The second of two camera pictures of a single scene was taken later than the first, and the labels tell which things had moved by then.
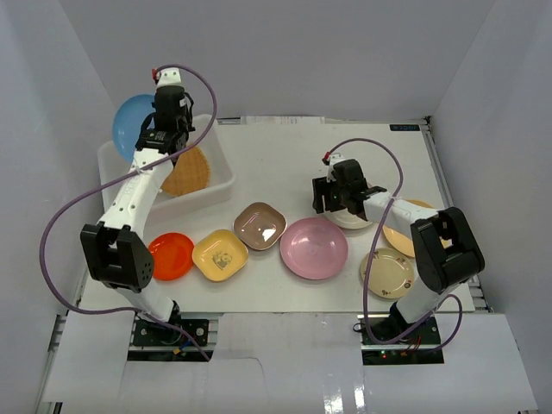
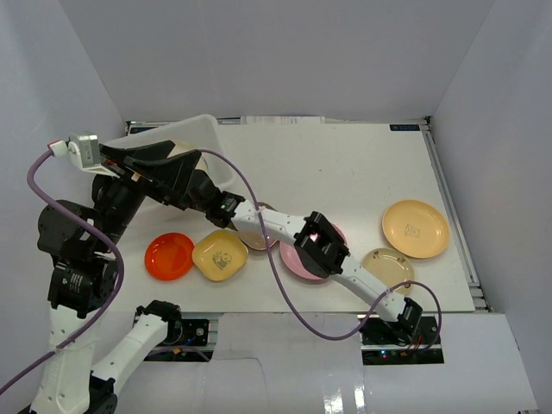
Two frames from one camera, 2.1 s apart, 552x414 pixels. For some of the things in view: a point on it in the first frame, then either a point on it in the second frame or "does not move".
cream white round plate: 343,218 -> 183,147
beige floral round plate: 392,272 does not move
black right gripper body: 335,196 -> 199,205
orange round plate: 172,255 does not move
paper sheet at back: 282,120 does not move
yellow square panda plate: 218,254 does not move
